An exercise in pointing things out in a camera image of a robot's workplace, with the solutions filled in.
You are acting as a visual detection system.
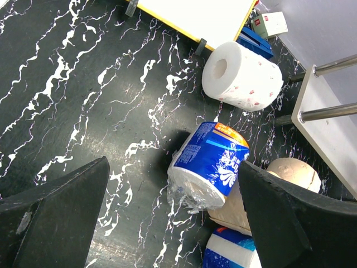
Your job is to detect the white red-dotted roll rear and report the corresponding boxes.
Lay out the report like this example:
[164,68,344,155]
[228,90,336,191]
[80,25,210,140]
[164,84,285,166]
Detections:
[202,41,283,112]

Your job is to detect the blue wrapped roll upright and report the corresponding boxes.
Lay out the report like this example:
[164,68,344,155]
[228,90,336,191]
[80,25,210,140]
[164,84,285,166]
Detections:
[202,227,261,268]

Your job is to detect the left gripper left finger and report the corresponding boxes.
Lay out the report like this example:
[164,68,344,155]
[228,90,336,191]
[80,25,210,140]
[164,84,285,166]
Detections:
[1,156,110,267]

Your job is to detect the brown roll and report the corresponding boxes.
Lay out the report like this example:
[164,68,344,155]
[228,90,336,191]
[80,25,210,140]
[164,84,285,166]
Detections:
[266,158,321,193]
[208,181,252,236]

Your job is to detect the white two-tier shelf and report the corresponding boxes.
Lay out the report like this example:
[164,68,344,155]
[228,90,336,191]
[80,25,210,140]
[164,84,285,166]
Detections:
[274,55,356,197]

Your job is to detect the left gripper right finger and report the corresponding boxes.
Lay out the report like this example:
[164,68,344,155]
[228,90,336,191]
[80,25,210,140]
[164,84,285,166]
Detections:
[239,161,356,267]

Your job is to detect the blue stapler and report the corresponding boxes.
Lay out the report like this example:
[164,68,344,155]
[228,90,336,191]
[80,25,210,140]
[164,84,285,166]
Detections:
[236,26,274,60]

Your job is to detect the white green cardboard box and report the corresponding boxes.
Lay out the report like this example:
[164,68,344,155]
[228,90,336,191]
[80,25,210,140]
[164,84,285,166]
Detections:
[251,12,288,39]

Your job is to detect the blue wrapped roll lying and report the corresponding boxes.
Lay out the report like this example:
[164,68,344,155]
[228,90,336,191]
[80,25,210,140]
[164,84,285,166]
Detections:
[167,121,250,214]

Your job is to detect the small framed whiteboard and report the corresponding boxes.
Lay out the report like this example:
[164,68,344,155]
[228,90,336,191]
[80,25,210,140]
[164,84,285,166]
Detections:
[126,0,256,55]

